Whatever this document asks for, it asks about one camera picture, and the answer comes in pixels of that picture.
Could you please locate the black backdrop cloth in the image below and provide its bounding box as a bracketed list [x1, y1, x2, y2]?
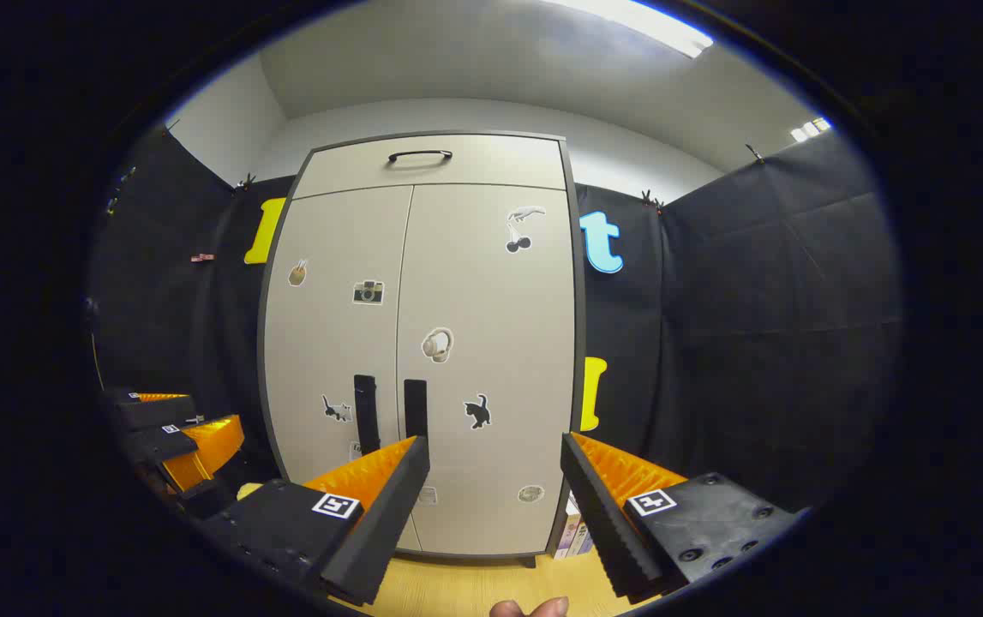
[88, 120, 903, 515]

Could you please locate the colourful book stack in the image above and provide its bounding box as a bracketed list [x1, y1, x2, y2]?
[553, 493, 596, 560]

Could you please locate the white cabinet drawer front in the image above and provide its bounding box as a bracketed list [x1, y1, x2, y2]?
[294, 135, 567, 200]

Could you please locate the black door handle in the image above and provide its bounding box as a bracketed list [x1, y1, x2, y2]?
[404, 379, 429, 442]
[353, 374, 381, 455]

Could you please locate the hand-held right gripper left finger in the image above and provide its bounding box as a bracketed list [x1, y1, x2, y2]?
[200, 435, 432, 608]

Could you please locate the long ceiling light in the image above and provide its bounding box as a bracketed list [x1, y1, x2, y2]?
[542, 0, 715, 59]

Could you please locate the double-door shoe cabinet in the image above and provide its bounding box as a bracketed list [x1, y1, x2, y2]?
[257, 130, 588, 568]

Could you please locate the shoe cabinet door camera sticker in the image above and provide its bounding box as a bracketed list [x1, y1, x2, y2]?
[264, 184, 413, 549]

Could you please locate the shoe cabinet door cherry sticker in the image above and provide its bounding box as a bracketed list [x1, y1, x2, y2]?
[397, 183, 578, 556]

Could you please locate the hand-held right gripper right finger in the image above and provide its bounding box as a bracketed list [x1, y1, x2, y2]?
[560, 431, 809, 605]

